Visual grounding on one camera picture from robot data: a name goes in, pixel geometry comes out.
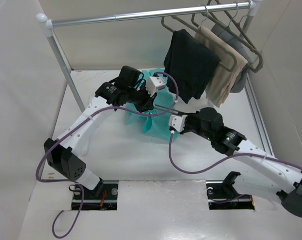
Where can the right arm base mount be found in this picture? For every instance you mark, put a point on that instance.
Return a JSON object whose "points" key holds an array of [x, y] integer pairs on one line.
{"points": [[223, 196]]}

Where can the grey hanger with beige garment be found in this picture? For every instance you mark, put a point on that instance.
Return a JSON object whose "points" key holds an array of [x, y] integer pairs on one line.
{"points": [[212, 41]]}

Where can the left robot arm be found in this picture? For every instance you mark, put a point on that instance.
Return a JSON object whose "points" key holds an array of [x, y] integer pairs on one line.
{"points": [[62, 154]]}

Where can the grey hanger with black garment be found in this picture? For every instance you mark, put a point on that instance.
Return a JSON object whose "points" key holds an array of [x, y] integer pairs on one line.
{"points": [[180, 21]]}

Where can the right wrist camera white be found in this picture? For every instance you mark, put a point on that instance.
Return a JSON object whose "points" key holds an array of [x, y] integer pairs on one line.
{"points": [[177, 122]]}

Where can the grey hanging garment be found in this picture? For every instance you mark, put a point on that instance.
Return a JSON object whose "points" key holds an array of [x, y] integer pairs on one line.
{"points": [[238, 47]]}

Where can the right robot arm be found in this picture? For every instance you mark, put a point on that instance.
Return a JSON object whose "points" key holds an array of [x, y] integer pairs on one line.
{"points": [[279, 181]]}

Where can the aluminium rail right side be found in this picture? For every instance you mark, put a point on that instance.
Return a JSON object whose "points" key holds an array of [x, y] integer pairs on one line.
{"points": [[258, 118]]}

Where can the black hanging garment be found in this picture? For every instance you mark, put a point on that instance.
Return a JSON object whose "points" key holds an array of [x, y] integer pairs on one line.
{"points": [[191, 64]]}

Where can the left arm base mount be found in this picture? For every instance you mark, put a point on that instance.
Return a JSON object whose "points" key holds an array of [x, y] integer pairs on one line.
{"points": [[106, 200]]}

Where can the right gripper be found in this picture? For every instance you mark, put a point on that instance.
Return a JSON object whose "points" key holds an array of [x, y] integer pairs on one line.
{"points": [[188, 117]]}

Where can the silver clothes rack frame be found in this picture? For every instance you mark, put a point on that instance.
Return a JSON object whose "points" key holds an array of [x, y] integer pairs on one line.
{"points": [[47, 25]]}

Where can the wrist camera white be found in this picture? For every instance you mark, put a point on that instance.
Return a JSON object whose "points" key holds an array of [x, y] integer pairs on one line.
{"points": [[177, 122], [154, 84]]}

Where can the teal t shirt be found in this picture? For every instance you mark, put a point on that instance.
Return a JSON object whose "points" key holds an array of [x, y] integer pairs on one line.
{"points": [[153, 126]]}

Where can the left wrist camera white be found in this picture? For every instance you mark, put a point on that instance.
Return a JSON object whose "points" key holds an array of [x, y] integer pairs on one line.
{"points": [[154, 84]]}

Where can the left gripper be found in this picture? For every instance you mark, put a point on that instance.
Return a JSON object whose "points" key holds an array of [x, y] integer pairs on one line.
{"points": [[148, 105]]}

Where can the beige hanging garment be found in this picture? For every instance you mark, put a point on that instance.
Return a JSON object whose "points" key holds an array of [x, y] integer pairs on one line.
{"points": [[230, 74]]}

